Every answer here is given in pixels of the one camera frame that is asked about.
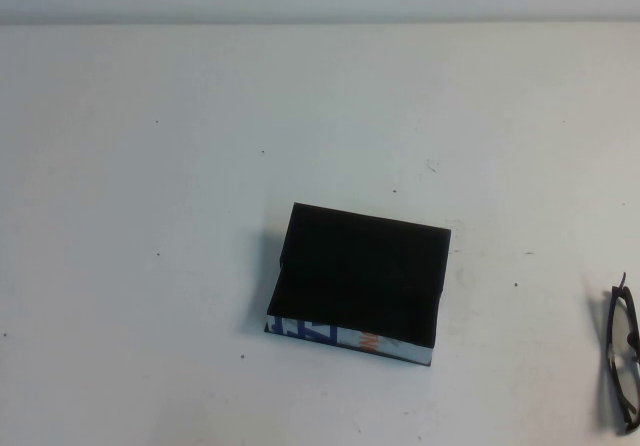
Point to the dark framed glasses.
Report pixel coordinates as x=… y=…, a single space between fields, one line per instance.
x=614 y=326

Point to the black glasses case printed front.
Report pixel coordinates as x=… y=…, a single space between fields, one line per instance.
x=360 y=266

